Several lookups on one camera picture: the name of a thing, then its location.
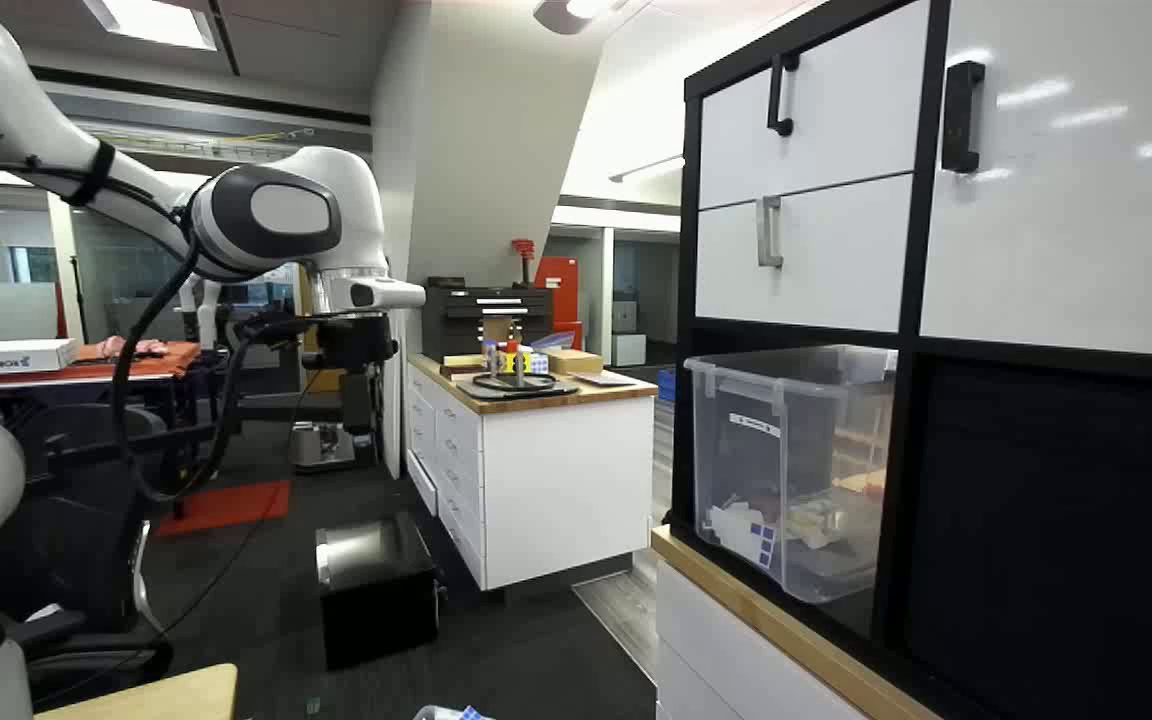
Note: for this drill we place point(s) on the white island cabinet wood top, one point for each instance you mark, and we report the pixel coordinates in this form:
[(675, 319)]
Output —
[(530, 484)]

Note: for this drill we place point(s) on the white lower drawer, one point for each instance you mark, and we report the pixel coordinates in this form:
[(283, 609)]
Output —
[(817, 260)]

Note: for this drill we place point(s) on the clear plastic storage bucket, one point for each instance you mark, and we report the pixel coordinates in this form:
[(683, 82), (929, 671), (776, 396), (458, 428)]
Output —
[(788, 453)]

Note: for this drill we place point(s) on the white upper drawer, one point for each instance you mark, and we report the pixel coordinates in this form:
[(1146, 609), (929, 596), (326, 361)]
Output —
[(824, 98)]

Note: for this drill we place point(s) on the white drawer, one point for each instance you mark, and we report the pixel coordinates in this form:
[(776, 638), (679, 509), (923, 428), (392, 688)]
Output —
[(824, 98), (817, 260)]

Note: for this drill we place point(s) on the white cabinet door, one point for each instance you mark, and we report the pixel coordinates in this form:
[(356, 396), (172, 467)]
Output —
[(1041, 200)]

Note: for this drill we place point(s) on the white counter cabinet wood top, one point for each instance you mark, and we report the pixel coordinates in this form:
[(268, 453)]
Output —
[(729, 655)]

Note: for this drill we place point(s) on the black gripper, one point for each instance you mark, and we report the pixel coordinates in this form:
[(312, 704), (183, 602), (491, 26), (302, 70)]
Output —
[(356, 346)]

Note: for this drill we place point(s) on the white box on table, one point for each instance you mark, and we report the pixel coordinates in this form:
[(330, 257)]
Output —
[(35, 356)]

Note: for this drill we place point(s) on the black box on floor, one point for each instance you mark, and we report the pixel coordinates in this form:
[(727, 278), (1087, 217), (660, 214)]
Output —
[(379, 590)]

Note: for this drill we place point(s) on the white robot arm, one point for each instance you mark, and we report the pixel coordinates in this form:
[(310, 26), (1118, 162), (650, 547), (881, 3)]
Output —
[(318, 211)]

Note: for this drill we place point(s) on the red floor mat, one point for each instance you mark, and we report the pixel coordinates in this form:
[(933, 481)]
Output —
[(224, 509)]

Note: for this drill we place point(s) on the black cube shelf unit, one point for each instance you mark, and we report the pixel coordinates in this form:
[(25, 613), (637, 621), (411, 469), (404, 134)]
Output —
[(1013, 571)]

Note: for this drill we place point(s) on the black printer machine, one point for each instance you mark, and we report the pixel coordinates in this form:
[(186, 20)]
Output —
[(458, 315)]

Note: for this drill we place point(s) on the black office chair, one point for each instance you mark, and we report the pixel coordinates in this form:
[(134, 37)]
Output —
[(67, 563)]

